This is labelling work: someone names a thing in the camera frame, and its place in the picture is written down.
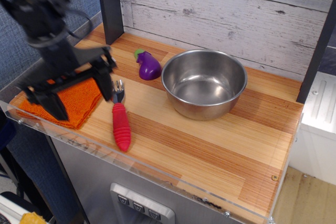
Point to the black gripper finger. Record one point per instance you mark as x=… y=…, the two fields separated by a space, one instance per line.
x=53 y=105
x=104 y=82

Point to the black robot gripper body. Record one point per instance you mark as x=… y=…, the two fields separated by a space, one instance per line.
x=61 y=66

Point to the orange knitted napkin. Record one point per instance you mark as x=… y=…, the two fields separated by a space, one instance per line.
x=79 y=100

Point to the red handled metal fork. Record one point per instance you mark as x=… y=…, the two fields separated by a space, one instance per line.
x=121 y=127

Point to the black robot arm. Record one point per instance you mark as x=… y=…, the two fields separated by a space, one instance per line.
x=42 y=21

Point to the purple toy eggplant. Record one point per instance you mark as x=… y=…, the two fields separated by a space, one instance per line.
x=150 y=68

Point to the stainless steel cabinet front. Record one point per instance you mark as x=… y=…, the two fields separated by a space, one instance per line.
x=92 y=177

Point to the stainless steel bowl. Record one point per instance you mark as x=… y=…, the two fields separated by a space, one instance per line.
x=203 y=84

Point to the silver dispenser button panel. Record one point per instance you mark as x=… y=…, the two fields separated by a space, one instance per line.
x=132 y=207

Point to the clear acrylic table guard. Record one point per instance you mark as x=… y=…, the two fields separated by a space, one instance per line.
x=233 y=165

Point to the white side cabinet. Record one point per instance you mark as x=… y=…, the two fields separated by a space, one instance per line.
x=313 y=151

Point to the dark grey left post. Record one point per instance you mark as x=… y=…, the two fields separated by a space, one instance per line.
x=112 y=20

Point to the dark grey post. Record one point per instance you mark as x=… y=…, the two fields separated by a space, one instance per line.
x=112 y=20
x=316 y=59

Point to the dark grey right post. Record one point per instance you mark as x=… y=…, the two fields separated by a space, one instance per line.
x=316 y=59

